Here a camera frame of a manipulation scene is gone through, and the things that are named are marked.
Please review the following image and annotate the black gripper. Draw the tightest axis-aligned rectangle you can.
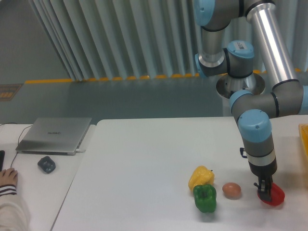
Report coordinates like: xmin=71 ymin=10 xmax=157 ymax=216
xmin=248 ymin=161 xmax=277 ymax=202

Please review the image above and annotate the red bell pepper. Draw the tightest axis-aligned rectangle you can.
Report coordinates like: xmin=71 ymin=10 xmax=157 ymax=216
xmin=254 ymin=182 xmax=285 ymax=206

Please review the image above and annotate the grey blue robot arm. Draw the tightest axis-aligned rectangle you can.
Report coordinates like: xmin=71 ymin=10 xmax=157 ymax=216
xmin=193 ymin=0 xmax=308 ymax=205

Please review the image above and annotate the striped sleeve forearm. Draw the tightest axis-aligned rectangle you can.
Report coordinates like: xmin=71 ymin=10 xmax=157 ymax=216
xmin=0 ymin=184 xmax=30 ymax=231

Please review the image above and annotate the yellow plastic basket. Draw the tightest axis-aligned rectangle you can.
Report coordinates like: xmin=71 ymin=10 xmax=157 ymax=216
xmin=298 ymin=123 xmax=308 ymax=162

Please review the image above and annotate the person's hand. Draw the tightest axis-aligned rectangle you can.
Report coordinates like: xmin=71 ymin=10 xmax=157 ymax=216
xmin=0 ymin=168 xmax=18 ymax=187

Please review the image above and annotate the brown egg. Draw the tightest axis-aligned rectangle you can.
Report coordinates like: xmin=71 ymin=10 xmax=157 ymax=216
xmin=222 ymin=182 xmax=242 ymax=199

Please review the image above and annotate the green bell pepper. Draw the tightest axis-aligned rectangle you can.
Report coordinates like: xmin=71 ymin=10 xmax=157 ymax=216
xmin=193 ymin=184 xmax=217 ymax=213

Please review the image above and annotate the yellow bell pepper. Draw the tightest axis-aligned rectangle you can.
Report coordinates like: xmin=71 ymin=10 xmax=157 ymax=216
xmin=188 ymin=166 xmax=215 ymax=192

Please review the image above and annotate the silver closed laptop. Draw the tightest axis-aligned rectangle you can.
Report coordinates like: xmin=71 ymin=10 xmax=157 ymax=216
xmin=16 ymin=117 xmax=91 ymax=155

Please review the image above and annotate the white pleated curtain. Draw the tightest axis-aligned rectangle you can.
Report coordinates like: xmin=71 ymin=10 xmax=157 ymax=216
xmin=27 ymin=0 xmax=308 ymax=82

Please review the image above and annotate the black phone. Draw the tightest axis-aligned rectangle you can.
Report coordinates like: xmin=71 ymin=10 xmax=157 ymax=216
xmin=0 ymin=150 xmax=5 ymax=171

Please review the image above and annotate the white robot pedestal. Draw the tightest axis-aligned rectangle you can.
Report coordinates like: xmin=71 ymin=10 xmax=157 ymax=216
xmin=216 ymin=73 xmax=265 ymax=116

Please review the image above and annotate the black laptop cable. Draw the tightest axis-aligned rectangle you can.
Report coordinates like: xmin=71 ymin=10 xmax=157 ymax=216
xmin=0 ymin=122 xmax=34 ymax=168

